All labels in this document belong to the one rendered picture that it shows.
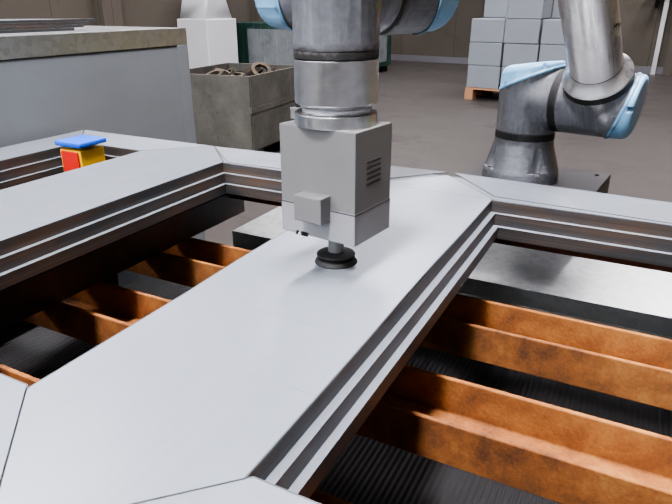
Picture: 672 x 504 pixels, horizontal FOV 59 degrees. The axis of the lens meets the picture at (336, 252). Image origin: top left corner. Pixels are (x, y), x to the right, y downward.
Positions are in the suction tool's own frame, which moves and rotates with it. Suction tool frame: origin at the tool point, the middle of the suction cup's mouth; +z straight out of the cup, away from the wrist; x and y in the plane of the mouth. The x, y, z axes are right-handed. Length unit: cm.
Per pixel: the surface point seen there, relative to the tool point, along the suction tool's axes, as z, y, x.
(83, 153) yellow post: -2, -61, 12
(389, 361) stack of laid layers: 2.2, 11.0, -8.2
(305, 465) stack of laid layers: 2.0, 12.6, -21.7
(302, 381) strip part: -1.1, 9.6, -18.1
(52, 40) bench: -19, -85, 25
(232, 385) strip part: -1.1, 6.0, -21.1
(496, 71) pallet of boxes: 51, -231, 680
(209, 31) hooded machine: 12, -642, 606
